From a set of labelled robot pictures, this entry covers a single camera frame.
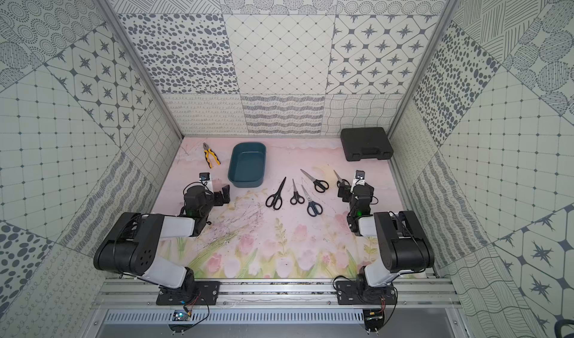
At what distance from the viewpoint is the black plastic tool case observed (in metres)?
1.10

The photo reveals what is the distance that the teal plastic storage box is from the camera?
1.02 m

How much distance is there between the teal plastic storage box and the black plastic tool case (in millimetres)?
436
